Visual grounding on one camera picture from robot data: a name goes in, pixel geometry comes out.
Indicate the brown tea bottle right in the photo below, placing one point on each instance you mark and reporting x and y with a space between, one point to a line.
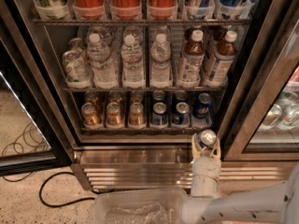
219 59

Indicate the stainless steel fridge grille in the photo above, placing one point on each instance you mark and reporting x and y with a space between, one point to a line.
168 167

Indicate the green white bottle top shelf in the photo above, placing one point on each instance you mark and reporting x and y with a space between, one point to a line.
51 9

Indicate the red coca-cola bottle right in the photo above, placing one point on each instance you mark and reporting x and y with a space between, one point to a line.
161 9

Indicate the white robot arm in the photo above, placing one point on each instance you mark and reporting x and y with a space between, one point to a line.
279 203

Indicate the gold can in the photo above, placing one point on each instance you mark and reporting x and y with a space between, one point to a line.
136 114
90 114
136 97
91 97
115 96
113 114

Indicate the gold can front middle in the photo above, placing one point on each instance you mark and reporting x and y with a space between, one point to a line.
113 114

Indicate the clear water bottle left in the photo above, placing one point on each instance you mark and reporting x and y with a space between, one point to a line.
102 63

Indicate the brown tea bottle left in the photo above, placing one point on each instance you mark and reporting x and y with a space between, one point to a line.
191 60

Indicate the silver can behind right door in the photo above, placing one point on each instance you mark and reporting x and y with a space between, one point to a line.
289 117

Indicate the gold can front left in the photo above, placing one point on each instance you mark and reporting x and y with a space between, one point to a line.
90 114

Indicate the clear water bottle right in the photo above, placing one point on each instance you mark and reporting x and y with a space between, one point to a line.
160 61

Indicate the gold can rear right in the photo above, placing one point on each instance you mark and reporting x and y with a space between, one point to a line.
136 97

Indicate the silver green can rear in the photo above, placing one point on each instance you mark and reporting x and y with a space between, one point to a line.
76 43

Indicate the gold can rear middle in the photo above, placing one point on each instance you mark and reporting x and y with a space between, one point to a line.
115 96

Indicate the gold can front right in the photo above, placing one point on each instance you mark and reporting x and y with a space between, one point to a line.
136 114

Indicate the clear plastic bin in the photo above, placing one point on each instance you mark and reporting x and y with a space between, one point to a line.
148 206

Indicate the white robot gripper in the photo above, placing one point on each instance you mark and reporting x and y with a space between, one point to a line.
206 164

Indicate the open glass fridge door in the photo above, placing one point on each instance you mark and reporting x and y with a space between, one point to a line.
27 142

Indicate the clear water bottle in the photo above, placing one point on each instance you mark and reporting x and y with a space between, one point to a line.
132 61
160 61
102 63

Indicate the blue pepsi can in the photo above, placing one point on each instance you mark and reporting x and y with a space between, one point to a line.
159 114
181 114
201 105
158 97
207 138
180 96

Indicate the gold can rear left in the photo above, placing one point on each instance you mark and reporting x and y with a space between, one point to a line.
91 97

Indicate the red coca-cola bottle middle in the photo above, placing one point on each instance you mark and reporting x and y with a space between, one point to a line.
126 9

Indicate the brown tea bottle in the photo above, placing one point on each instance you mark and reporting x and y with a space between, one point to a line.
219 59
191 60

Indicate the clear water bottle middle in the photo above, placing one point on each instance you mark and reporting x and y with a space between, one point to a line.
132 61

